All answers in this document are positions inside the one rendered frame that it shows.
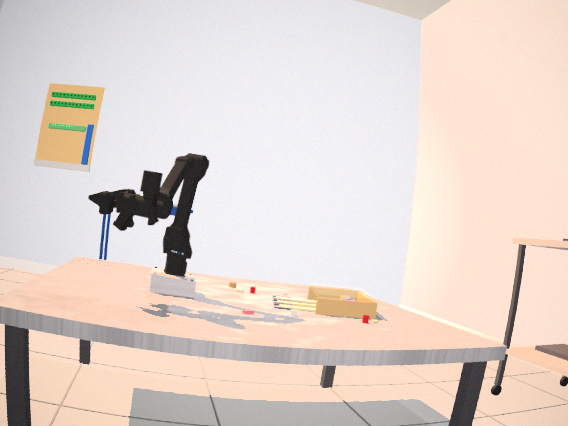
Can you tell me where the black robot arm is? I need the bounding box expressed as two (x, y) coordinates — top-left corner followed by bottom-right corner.
(113, 153), (210, 277)

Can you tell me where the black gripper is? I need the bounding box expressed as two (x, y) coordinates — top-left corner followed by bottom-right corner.
(88, 189), (140, 216)

